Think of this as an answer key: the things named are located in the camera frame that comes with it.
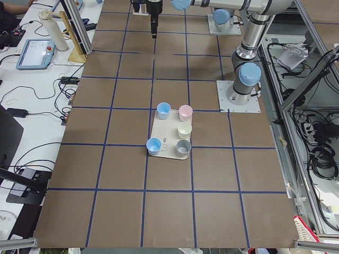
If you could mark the blue cup front left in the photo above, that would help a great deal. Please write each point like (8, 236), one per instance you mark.
(154, 146)

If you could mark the wooden mug tree stand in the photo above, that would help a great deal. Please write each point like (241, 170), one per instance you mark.
(76, 54)

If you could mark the blue cup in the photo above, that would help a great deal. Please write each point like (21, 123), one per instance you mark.
(154, 146)
(163, 110)

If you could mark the aluminium frame post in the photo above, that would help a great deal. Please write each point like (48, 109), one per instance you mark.
(78, 27)

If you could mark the cream white cup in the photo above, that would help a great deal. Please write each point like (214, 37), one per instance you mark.
(184, 130)

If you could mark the blue cup back left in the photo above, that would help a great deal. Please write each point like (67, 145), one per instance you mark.
(163, 110)

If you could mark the pink cup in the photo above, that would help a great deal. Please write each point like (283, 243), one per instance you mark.
(185, 113)

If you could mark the grey cup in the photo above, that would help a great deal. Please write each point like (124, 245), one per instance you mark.
(183, 147)

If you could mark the black power adapter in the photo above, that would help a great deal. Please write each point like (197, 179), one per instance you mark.
(16, 112)

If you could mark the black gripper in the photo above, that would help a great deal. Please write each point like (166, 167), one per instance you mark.
(153, 8)

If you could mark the black monitor stand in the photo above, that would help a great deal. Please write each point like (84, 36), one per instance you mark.
(29, 185)

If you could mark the crumpled white paper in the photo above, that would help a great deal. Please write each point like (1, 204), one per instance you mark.
(293, 55)

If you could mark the person in black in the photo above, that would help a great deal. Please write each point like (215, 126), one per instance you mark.
(10, 11)

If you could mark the blue teach pendant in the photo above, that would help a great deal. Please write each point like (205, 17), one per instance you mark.
(36, 54)

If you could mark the beige plastic tray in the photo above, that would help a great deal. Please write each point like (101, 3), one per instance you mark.
(166, 131)

